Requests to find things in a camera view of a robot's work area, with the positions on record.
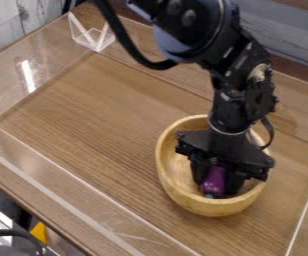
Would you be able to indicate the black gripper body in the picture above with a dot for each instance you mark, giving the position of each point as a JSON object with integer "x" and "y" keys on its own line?
{"x": 226, "y": 148}

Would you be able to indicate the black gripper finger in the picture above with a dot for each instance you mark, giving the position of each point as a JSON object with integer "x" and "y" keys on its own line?
{"x": 234, "y": 183}
{"x": 200, "y": 169}

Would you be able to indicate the purple toy eggplant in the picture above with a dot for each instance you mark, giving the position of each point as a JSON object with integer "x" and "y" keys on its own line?
{"x": 214, "y": 183}

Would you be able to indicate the brown wooden bowl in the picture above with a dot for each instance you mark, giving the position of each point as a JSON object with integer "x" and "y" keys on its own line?
{"x": 174, "y": 174}

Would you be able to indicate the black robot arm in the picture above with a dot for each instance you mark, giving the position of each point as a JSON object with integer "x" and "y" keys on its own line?
{"x": 200, "y": 31}

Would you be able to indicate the yellow label on equipment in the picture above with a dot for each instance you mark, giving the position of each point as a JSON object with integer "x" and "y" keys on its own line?
{"x": 39, "y": 232}

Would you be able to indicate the clear acrylic tray wall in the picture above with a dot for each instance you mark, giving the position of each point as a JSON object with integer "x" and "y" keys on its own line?
{"x": 83, "y": 214}

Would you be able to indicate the clear acrylic corner bracket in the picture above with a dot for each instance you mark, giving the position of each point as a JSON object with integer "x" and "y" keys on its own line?
{"x": 95, "y": 39}

